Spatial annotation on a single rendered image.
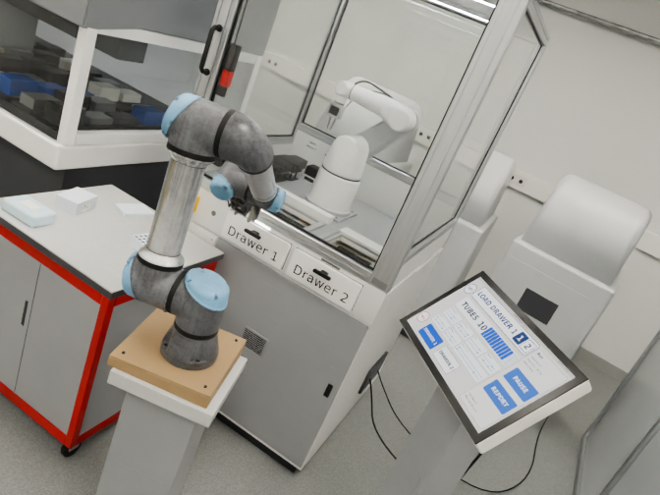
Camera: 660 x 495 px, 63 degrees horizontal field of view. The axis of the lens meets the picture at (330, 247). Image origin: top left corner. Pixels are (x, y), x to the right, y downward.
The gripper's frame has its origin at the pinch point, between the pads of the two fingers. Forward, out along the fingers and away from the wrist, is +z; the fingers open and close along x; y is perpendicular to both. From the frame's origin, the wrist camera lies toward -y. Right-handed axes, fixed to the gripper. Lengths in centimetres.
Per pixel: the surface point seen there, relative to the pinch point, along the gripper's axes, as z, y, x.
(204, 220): 20.2, 0.6, -24.3
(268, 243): 13.9, -1.7, 6.2
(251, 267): 26.1, 4.7, 2.4
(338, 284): 14.0, -1.6, 37.8
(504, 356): -22, 13, 96
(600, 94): 107, -323, 85
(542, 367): -28, 14, 105
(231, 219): 13.4, -2.0, -12.1
